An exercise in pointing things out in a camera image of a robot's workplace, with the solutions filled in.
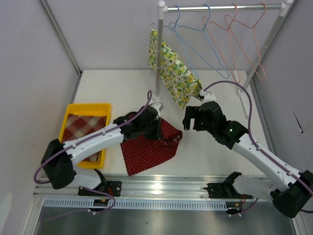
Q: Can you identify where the red polka dot skirt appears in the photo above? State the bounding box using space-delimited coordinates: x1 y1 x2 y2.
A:
120 119 183 176

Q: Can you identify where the lemon print skirt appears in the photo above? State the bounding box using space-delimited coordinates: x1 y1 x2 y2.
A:
160 40 203 110

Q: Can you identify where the blue wire hanger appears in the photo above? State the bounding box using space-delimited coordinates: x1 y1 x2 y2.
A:
177 12 230 79
151 0 211 90

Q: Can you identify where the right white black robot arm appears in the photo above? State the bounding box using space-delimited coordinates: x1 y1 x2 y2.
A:
182 101 313 218

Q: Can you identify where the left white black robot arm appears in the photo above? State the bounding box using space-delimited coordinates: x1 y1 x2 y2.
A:
41 103 162 196

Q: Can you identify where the yellow plastic tray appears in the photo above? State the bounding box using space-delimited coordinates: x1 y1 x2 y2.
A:
59 102 112 169

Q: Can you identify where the red plaid cloth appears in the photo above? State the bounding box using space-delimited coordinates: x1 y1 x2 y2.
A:
59 114 107 168

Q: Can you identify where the clothes rack metal white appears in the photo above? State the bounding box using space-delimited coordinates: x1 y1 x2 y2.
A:
149 0 293 112

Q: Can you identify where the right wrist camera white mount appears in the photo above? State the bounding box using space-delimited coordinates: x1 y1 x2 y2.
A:
199 90 216 103

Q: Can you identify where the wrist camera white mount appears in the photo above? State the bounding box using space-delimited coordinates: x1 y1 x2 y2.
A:
150 103 163 117
199 90 216 103

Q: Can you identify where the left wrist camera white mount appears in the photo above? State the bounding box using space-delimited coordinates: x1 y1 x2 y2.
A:
150 103 163 117

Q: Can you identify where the aluminium mounting rail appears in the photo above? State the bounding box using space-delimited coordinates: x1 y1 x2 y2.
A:
32 174 277 199

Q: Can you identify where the pink wire hanger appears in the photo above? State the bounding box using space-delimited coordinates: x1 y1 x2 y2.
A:
224 2 267 82
202 4 241 83

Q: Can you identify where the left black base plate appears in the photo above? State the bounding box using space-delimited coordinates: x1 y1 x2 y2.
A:
78 181 122 197

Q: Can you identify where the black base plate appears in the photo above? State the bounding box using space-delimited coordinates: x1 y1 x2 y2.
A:
203 183 236 199
78 181 122 197

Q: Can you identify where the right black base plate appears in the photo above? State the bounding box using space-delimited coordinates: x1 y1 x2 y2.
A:
203 183 236 199

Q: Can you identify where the white slotted cable duct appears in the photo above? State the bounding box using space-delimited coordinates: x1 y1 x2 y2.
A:
43 198 228 211

